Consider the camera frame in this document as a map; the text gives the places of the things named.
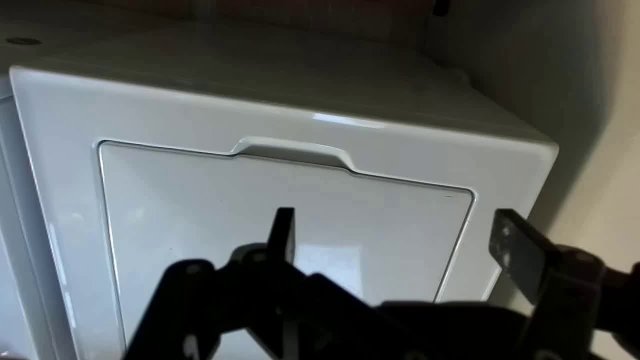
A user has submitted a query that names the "white washing machine lid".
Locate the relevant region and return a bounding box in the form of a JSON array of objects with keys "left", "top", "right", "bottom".
[{"left": 96, "top": 139, "right": 477, "bottom": 360}]

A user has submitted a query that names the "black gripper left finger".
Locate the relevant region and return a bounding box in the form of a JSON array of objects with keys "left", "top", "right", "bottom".
[{"left": 123, "top": 207, "right": 402, "bottom": 360}]

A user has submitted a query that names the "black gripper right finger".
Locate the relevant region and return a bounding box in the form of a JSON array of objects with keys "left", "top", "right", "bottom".
[{"left": 488, "top": 209, "right": 640, "bottom": 360}]

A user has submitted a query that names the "white top-load washing machine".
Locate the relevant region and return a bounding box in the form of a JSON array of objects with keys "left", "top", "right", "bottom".
[{"left": 0, "top": 36, "right": 560, "bottom": 360}]

